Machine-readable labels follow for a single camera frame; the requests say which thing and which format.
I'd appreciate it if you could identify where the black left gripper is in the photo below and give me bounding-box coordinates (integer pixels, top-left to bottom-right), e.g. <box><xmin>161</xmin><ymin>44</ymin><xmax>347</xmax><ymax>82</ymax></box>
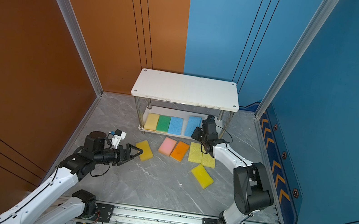
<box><xmin>93</xmin><ymin>139</ymin><xmax>144</xmax><ymax>172</ymax></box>

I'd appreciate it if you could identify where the blue sponge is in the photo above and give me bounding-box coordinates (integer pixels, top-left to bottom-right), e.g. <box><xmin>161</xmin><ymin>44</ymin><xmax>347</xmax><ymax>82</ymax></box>
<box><xmin>167</xmin><ymin>117</ymin><xmax>184</xmax><ymax>136</ymax></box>
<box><xmin>184</xmin><ymin>116</ymin><xmax>202</xmax><ymax>138</ymax></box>

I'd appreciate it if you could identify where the pale yellow sponge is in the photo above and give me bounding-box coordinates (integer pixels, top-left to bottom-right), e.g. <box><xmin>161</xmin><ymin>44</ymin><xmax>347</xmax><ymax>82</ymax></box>
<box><xmin>144</xmin><ymin>113</ymin><xmax>160</xmax><ymax>131</ymax></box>

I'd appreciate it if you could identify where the green sponge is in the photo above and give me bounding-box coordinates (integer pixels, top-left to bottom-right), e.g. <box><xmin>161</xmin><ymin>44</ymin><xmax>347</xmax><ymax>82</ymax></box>
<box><xmin>156</xmin><ymin>115</ymin><xmax>171</xmax><ymax>133</ymax></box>

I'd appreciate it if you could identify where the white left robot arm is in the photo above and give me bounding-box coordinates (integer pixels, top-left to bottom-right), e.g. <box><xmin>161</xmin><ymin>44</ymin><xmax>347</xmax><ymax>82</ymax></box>
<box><xmin>0</xmin><ymin>130</ymin><xmax>144</xmax><ymax>224</ymax></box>

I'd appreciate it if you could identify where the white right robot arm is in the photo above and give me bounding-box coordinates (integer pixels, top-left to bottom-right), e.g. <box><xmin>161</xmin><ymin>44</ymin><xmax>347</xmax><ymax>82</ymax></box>
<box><xmin>192</xmin><ymin>115</ymin><xmax>275</xmax><ymax>224</ymax></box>

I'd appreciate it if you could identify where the white two-tier shelf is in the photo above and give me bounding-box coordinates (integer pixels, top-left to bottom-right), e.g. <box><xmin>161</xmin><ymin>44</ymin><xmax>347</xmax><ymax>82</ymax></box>
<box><xmin>131</xmin><ymin>68</ymin><xmax>239</xmax><ymax>139</ymax></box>

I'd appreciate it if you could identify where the lime porous sponge left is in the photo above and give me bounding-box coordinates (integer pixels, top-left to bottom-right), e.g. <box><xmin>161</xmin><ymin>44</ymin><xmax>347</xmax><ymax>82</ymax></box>
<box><xmin>188</xmin><ymin>142</ymin><xmax>203</xmax><ymax>164</ymax></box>

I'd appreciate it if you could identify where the lime porous sponge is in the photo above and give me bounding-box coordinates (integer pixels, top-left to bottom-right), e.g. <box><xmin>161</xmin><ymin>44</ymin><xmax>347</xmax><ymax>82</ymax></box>
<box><xmin>188</xmin><ymin>142</ymin><xmax>203</xmax><ymax>164</ymax></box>
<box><xmin>201</xmin><ymin>153</ymin><xmax>216</xmax><ymax>168</ymax></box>

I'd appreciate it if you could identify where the lime porous sponge right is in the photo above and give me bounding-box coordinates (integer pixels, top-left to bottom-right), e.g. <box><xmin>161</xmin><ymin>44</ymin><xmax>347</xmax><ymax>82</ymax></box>
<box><xmin>201</xmin><ymin>153</ymin><xmax>216</xmax><ymax>168</ymax></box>

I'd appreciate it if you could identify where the orange sponge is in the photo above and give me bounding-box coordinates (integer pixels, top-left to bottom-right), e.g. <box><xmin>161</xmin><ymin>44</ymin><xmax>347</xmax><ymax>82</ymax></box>
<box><xmin>170</xmin><ymin>141</ymin><xmax>190</xmax><ymax>162</ymax></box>

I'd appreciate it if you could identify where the pink sponge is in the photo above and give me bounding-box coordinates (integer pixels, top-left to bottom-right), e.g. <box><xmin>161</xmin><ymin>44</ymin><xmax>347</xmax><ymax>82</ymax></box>
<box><xmin>158</xmin><ymin>137</ymin><xmax>177</xmax><ymax>156</ymax></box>

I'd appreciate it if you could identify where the bright yellow sponge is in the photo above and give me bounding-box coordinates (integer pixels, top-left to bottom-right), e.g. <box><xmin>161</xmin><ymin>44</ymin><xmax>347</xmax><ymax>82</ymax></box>
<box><xmin>191</xmin><ymin>164</ymin><xmax>214</xmax><ymax>189</ymax></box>

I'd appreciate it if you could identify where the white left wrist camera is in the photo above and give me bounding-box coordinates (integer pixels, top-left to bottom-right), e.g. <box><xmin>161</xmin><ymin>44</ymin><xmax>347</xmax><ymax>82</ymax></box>
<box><xmin>108</xmin><ymin>129</ymin><xmax>127</xmax><ymax>149</ymax></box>

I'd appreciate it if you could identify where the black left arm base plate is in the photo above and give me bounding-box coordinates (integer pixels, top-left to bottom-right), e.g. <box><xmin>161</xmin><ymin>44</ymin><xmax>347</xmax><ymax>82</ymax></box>
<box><xmin>96</xmin><ymin>202</ymin><xmax>115</xmax><ymax>223</ymax></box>

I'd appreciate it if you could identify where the aluminium corner post right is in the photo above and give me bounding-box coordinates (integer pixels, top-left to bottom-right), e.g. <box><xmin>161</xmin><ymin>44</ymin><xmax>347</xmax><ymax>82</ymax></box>
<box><xmin>255</xmin><ymin>0</ymin><xmax>340</xmax><ymax>120</ymax></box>

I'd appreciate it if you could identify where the aluminium corner post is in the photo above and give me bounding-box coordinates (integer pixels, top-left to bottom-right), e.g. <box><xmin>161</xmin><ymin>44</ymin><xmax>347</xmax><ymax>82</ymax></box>
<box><xmin>56</xmin><ymin>0</ymin><xmax>104</xmax><ymax>97</ymax></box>
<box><xmin>255</xmin><ymin>0</ymin><xmax>340</xmax><ymax>120</ymax></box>

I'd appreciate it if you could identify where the aluminium corner post left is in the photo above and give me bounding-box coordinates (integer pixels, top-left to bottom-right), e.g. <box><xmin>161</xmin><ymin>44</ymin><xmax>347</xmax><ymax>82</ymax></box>
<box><xmin>56</xmin><ymin>0</ymin><xmax>104</xmax><ymax>97</ymax></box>

